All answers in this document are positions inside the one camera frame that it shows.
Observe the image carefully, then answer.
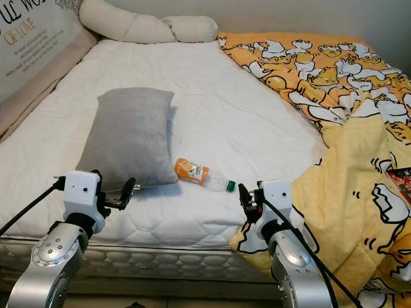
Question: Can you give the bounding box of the orange juice plastic bottle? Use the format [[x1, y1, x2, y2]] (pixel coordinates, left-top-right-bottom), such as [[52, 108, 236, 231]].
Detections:
[[174, 158, 237, 193]]

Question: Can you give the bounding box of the dark red cover book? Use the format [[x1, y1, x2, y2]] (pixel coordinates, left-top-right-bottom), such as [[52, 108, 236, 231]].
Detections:
[[385, 166, 411, 206]]

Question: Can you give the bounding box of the white quilted mattress pad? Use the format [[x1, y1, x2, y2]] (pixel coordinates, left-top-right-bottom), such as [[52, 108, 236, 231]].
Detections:
[[0, 40, 328, 248]]

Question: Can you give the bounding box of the cream quilted mattress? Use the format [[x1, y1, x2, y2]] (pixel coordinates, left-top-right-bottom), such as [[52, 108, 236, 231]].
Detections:
[[0, 234, 277, 283]]

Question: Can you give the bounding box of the yellow cartoon print duvet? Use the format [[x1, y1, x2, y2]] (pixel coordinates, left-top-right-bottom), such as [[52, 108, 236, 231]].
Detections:
[[217, 31, 411, 308]]

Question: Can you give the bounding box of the beige padded headboard cushion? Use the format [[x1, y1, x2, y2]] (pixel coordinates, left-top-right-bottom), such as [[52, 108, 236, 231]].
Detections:
[[0, 29, 100, 139]]

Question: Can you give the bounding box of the beige long bolster pillow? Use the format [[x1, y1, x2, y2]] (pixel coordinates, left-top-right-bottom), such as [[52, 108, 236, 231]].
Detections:
[[78, 0, 219, 44]]

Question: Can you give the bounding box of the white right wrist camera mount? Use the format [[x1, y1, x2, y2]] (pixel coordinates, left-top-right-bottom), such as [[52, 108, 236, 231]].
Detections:
[[260, 180, 295, 225]]

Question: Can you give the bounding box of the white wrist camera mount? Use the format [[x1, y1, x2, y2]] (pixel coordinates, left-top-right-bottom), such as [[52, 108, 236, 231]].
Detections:
[[260, 180, 295, 225], [63, 170, 103, 235]]

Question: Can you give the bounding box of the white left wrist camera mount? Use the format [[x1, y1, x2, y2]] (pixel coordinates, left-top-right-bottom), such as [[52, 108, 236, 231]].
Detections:
[[63, 170, 103, 235]]

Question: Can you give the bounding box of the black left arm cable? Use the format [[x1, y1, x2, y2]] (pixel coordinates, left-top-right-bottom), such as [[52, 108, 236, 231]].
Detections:
[[0, 177, 66, 235]]

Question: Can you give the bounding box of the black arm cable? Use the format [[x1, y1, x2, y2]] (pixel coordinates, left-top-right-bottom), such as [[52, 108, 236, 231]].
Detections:
[[259, 198, 363, 308], [0, 177, 66, 235]]

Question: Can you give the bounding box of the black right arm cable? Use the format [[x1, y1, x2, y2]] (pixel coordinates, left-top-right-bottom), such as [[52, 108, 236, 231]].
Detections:
[[259, 198, 363, 308]]

